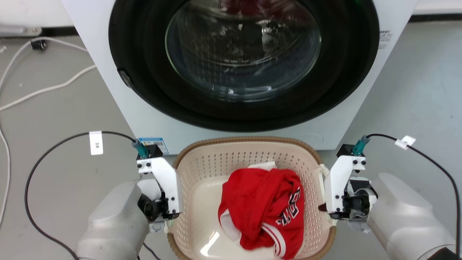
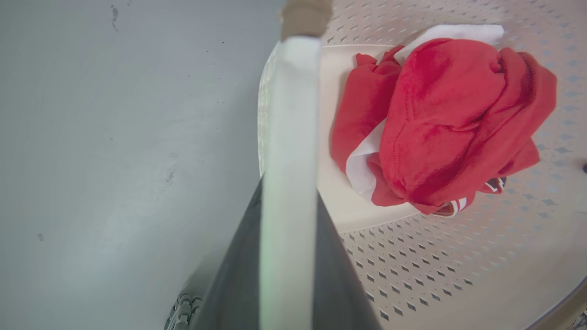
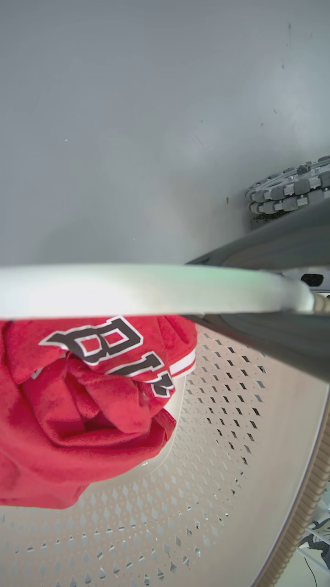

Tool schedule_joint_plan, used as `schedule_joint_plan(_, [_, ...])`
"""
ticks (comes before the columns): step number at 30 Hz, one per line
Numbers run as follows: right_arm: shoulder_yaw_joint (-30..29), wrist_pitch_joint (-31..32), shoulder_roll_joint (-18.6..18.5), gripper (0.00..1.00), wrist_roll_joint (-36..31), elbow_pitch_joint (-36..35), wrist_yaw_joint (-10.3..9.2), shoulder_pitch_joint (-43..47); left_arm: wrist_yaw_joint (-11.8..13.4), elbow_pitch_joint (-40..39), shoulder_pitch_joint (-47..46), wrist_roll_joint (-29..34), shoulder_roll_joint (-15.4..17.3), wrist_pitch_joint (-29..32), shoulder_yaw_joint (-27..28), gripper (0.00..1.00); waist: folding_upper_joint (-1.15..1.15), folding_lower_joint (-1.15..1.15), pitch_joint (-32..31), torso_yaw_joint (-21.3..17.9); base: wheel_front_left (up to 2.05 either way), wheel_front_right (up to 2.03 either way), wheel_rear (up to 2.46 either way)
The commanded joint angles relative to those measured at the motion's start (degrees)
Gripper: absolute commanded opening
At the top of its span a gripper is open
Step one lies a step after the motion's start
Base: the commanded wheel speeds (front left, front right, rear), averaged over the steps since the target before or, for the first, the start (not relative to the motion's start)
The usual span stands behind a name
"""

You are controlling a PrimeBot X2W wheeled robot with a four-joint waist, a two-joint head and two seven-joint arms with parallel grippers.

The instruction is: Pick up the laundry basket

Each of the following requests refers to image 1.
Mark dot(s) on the red basketball jersey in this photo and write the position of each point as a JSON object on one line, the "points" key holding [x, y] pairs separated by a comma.
{"points": [[260, 206]]}

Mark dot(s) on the beige perforated laundry basket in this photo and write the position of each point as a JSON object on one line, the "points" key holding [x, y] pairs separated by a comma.
{"points": [[202, 180]]}

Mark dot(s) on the blue energy label sticker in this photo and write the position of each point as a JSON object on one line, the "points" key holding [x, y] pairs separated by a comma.
{"points": [[156, 141]]}

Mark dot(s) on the black plug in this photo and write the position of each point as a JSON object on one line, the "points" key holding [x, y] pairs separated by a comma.
{"points": [[38, 44]]}

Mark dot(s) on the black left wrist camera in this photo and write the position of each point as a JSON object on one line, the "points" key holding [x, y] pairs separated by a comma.
{"points": [[153, 150]]}

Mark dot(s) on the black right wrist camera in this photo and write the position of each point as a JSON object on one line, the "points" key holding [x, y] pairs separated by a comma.
{"points": [[345, 150]]}

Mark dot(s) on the black round washer door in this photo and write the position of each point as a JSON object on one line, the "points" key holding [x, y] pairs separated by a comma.
{"points": [[144, 72]]}

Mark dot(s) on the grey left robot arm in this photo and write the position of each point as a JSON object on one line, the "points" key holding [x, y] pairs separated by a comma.
{"points": [[112, 224]]}

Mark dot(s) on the white washing machine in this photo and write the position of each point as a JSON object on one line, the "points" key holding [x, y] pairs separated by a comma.
{"points": [[151, 119]]}

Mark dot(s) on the white cloth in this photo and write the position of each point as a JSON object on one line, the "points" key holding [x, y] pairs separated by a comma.
{"points": [[265, 165]]}

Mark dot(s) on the grey power strip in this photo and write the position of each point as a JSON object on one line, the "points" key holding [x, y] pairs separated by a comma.
{"points": [[18, 30]]}

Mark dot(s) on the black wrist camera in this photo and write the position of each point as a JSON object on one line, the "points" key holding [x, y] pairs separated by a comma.
{"points": [[345, 150], [153, 150]]}

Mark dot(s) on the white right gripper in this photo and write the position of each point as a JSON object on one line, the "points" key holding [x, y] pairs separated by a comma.
{"points": [[337, 184]]}

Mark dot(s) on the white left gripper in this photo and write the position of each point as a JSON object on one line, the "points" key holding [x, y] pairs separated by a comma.
{"points": [[166, 180]]}

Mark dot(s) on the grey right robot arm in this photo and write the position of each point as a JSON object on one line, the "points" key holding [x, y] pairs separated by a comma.
{"points": [[404, 213]]}

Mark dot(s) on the dark red garment in drum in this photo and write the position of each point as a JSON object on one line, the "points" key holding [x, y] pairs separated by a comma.
{"points": [[249, 6]]}

